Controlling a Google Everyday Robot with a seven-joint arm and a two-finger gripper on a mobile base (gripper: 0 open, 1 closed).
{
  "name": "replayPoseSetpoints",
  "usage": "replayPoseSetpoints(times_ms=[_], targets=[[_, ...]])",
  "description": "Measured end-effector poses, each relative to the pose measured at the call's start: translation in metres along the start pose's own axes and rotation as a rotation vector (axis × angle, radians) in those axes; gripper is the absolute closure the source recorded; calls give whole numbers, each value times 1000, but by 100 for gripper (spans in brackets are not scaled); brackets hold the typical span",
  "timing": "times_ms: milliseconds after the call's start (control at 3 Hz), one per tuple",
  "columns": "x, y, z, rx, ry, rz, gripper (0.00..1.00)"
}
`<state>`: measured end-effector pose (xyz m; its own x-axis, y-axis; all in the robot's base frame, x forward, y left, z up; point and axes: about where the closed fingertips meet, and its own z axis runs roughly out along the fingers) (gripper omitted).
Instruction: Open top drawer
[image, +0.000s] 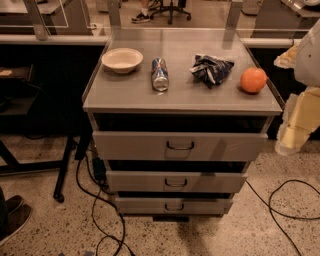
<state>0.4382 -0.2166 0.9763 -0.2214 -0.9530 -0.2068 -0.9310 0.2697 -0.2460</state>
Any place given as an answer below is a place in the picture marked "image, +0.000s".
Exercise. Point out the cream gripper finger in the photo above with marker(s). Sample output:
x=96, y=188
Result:
x=287, y=59
x=301, y=117

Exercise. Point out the grey top drawer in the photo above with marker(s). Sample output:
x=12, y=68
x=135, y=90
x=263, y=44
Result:
x=177, y=146

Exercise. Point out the grey drawer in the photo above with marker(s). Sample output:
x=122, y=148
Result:
x=181, y=206
x=147, y=181
x=177, y=146

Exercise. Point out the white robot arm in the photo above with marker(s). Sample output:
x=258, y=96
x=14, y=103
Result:
x=307, y=65

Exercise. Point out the grey metal drawer cabinet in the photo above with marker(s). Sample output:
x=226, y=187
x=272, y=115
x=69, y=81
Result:
x=129, y=103

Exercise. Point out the grey middle drawer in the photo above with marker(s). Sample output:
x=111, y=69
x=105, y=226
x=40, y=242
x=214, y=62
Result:
x=147, y=181

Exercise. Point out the grey bottom drawer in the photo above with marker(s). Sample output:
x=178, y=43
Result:
x=181, y=206

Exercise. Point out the orange fruit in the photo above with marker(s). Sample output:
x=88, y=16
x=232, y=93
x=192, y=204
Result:
x=253, y=80

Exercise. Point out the crumpled blue chip bag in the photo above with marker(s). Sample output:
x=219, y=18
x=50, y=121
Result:
x=211, y=70

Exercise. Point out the silver blue soda can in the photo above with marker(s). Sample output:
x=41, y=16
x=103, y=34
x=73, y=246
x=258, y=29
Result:
x=159, y=75

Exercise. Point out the black office chair base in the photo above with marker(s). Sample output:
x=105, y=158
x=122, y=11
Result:
x=171, y=9

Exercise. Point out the black sneaker in background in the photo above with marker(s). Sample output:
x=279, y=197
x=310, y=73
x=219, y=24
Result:
x=140, y=18

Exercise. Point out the white paper bowl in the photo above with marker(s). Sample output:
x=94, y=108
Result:
x=122, y=60

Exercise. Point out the black power adapter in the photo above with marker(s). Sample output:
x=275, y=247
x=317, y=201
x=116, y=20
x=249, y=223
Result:
x=99, y=169

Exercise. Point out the dark shoes at left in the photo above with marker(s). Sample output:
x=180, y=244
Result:
x=14, y=214

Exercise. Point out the black table frame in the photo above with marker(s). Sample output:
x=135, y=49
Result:
x=13, y=166

